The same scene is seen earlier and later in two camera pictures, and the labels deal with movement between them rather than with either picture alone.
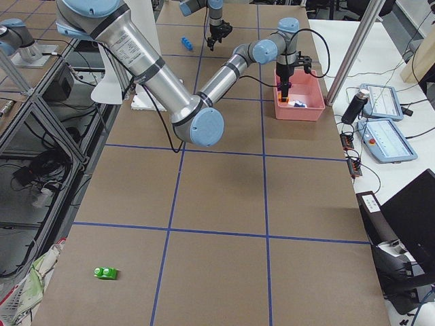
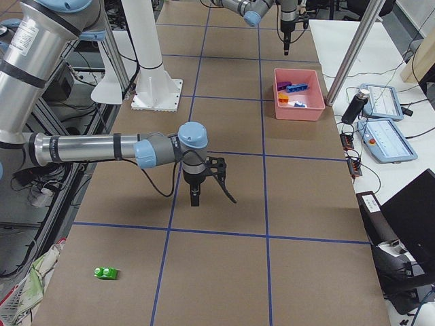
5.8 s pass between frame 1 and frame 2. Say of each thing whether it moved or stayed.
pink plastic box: stayed
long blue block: moved
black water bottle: stayed
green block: stayed
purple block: stayed
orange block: stayed
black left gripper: moved
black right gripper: moved
